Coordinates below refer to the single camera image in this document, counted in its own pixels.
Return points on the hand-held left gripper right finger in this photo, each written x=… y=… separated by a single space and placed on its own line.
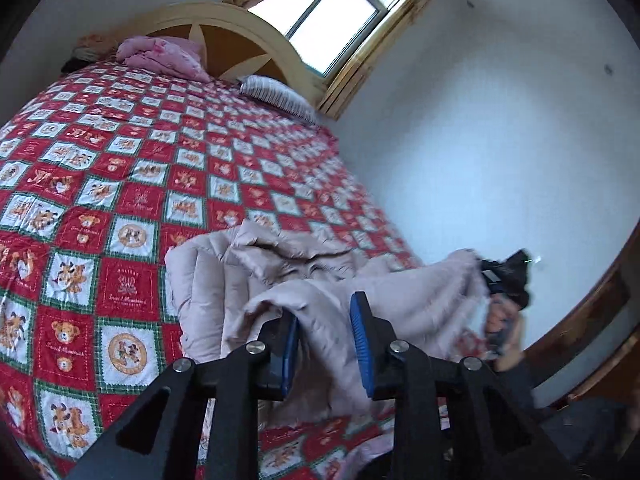
x=360 y=345

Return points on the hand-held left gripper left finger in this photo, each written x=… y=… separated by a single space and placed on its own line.
x=288 y=355

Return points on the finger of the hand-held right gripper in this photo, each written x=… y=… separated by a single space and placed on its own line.
x=487 y=266

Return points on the beige quilted puffer jacket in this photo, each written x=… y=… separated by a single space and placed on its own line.
x=280 y=270

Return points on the pile of clothes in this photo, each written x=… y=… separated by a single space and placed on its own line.
x=95 y=45

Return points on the person's right hand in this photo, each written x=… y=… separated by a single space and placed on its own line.
x=507 y=345

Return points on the brown wooden furniture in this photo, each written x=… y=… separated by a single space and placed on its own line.
x=595 y=320

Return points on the person's dark clothing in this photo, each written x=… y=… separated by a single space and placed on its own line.
x=590 y=435

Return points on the red patchwork bear bedspread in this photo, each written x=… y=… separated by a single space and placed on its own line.
x=125 y=170

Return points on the striped pillow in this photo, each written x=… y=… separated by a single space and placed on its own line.
x=280 y=95

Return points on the window behind headboard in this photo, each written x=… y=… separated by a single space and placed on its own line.
x=332 y=10

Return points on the cream and wood headboard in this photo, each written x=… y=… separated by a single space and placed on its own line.
x=235 y=40

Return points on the pink folded blanket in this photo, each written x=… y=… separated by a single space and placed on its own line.
x=165 y=55

